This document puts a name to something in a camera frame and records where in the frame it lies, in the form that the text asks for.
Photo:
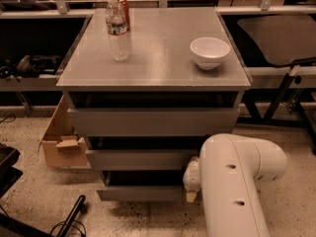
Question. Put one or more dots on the black chair base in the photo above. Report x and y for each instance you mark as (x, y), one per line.
(28, 216)

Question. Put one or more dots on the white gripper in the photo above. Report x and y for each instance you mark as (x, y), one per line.
(191, 178)

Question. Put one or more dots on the clear plastic water bottle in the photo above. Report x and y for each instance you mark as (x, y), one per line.
(117, 30)

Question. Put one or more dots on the brown cardboard box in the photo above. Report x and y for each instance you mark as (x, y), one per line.
(62, 146)

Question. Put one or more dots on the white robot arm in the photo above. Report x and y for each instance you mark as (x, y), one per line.
(224, 174)

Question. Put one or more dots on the grey middle drawer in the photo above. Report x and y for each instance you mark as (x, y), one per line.
(140, 159)

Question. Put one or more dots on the black headphones on shelf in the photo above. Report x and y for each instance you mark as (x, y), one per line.
(31, 66)

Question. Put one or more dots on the grey bottom drawer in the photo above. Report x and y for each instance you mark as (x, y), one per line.
(145, 185)

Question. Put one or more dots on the grey top drawer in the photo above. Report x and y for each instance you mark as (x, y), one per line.
(153, 122)

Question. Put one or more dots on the grey drawer cabinet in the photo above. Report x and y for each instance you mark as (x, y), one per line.
(160, 60)

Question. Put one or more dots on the metal shelf frame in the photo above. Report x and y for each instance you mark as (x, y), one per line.
(36, 28)

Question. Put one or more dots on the white ceramic bowl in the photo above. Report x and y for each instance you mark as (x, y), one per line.
(208, 53)

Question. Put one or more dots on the black chair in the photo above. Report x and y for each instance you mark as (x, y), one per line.
(286, 41)

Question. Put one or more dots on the red soda can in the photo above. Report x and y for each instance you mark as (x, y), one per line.
(124, 4)

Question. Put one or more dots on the grey drawer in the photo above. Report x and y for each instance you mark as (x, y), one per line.
(153, 122)
(140, 159)
(145, 185)

